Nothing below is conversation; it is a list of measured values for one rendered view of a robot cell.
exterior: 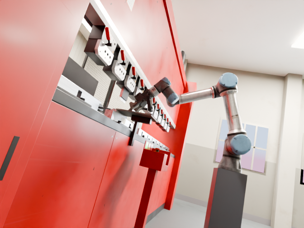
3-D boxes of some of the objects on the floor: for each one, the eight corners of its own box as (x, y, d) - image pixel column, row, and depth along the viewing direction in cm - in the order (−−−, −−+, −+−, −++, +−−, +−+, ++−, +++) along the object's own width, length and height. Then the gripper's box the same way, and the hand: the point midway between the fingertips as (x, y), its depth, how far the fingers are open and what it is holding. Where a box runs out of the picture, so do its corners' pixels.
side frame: (169, 210, 311) (196, 82, 362) (123, 194, 337) (154, 77, 388) (172, 207, 334) (197, 87, 385) (128, 193, 360) (157, 83, 411)
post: (75, 202, 230) (121, 57, 274) (72, 201, 231) (118, 56, 276) (78, 202, 234) (122, 59, 279) (74, 201, 236) (120, 58, 280)
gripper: (150, 92, 146) (128, 109, 147) (145, 84, 135) (121, 103, 136) (156, 99, 143) (134, 117, 144) (151, 93, 131) (127, 112, 132)
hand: (131, 112), depth 138 cm, fingers open, 5 cm apart
